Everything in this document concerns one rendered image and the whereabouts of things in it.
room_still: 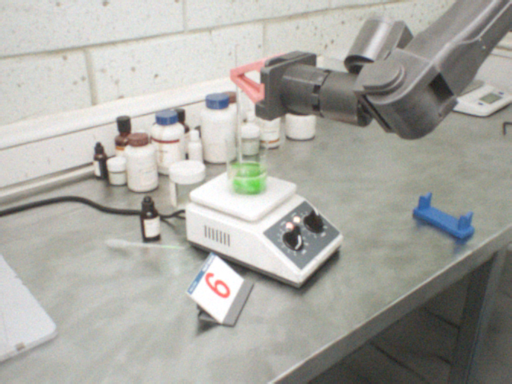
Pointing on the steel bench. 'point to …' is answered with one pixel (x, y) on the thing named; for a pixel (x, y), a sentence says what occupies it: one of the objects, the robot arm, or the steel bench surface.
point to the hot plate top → (277, 194)
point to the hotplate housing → (251, 241)
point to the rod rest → (453, 226)
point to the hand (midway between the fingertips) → (237, 74)
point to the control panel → (312, 243)
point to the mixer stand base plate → (20, 316)
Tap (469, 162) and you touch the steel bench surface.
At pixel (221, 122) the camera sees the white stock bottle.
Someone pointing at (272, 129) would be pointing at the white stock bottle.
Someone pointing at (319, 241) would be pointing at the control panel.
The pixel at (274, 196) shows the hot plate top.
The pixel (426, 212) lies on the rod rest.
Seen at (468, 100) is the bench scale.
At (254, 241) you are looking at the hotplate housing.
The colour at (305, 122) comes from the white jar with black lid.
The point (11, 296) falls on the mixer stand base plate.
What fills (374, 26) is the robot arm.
